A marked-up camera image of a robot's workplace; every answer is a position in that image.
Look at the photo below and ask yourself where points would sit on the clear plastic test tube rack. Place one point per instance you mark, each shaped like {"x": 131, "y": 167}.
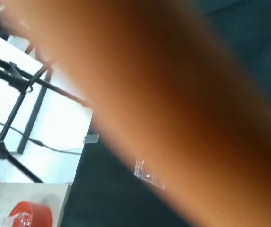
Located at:
{"x": 149, "y": 177}

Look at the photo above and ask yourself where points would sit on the clear cloth clip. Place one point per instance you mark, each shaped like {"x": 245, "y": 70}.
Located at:
{"x": 90, "y": 138}

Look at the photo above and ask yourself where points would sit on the pale side table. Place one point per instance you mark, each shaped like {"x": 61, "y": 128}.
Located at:
{"x": 55, "y": 196}

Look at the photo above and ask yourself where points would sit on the black tripod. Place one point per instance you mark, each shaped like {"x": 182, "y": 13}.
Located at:
{"x": 15, "y": 78}

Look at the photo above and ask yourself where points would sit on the round-bottom glass flask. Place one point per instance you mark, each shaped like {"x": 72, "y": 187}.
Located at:
{"x": 5, "y": 220}

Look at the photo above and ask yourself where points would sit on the black metal frame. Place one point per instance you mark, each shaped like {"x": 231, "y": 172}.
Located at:
{"x": 31, "y": 118}

